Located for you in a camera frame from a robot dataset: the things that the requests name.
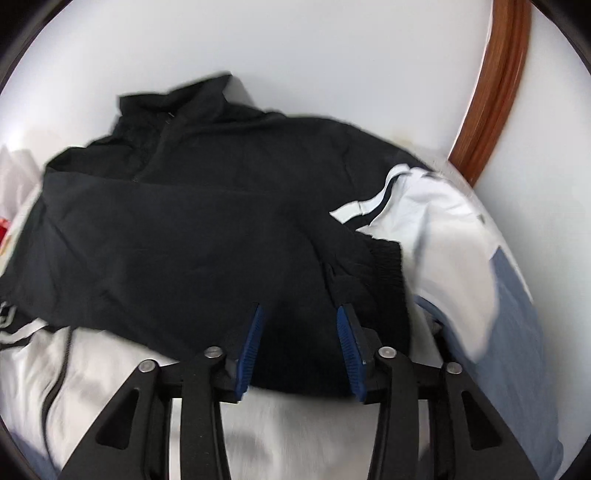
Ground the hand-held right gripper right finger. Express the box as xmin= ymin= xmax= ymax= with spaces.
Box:
xmin=336 ymin=304 xmax=539 ymax=480

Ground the fruit printed bed sheet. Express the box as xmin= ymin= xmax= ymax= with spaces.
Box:
xmin=0 ymin=143 xmax=47 ymax=278

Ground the black zip jacket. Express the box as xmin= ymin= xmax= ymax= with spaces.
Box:
xmin=0 ymin=71 xmax=444 ymax=398

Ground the brown wooden door frame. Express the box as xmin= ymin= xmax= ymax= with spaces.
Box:
xmin=447 ymin=0 xmax=533 ymax=188

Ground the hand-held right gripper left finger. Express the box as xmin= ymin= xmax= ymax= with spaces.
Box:
xmin=58 ymin=302 xmax=265 ymax=480

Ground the white jacket with black stripes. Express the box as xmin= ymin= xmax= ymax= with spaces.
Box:
xmin=0 ymin=164 xmax=502 ymax=480

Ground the blue-grey garment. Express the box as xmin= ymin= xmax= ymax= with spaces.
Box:
xmin=416 ymin=244 xmax=566 ymax=480

